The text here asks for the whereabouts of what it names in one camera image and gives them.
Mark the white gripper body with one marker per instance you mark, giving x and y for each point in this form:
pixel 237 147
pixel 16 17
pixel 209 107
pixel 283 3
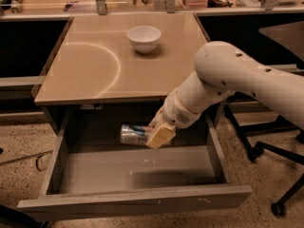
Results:
pixel 176 111

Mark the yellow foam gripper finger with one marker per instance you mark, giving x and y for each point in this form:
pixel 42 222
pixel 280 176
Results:
pixel 162 134

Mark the silver blue redbull can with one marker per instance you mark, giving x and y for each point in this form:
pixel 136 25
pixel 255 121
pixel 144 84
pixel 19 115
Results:
pixel 135 134

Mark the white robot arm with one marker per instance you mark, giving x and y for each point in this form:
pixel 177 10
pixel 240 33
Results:
pixel 222 69

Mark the grey open top drawer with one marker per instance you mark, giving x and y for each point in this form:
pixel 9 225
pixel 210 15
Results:
pixel 91 174

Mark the white bowl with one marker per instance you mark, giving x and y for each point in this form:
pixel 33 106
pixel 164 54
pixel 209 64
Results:
pixel 144 39

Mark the beige top cabinet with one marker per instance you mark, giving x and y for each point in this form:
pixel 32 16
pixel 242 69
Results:
pixel 96 64

